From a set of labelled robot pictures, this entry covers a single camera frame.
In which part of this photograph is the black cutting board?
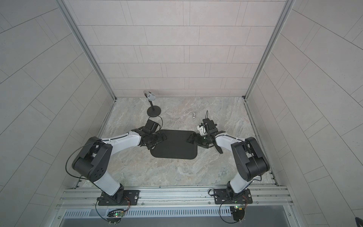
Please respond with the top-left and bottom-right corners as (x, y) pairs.
(150, 130), (198, 159)

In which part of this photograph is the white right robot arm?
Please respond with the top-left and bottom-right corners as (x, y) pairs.
(187, 131), (270, 195)

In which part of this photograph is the circuit board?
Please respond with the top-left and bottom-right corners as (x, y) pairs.
(107, 209), (125, 223)
(230, 206), (245, 222)

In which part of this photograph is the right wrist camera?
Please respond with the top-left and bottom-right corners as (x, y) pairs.
(197, 118), (218, 136)

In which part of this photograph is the right circuit board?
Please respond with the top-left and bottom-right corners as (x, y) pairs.
(230, 206), (245, 222)

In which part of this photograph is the left circuit board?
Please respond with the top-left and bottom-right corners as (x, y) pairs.
(107, 209), (125, 223)

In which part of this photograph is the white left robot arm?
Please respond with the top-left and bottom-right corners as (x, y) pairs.
(72, 130), (167, 196)

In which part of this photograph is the black knife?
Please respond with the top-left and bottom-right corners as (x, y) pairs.
(213, 141), (223, 154)

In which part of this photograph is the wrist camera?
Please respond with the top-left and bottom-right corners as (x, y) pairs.
(197, 118), (218, 136)
(145, 119), (160, 133)

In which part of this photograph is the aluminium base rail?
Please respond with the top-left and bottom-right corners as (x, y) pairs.
(55, 184), (293, 218)

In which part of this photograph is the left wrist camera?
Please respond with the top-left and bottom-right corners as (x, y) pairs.
(145, 119), (160, 133)

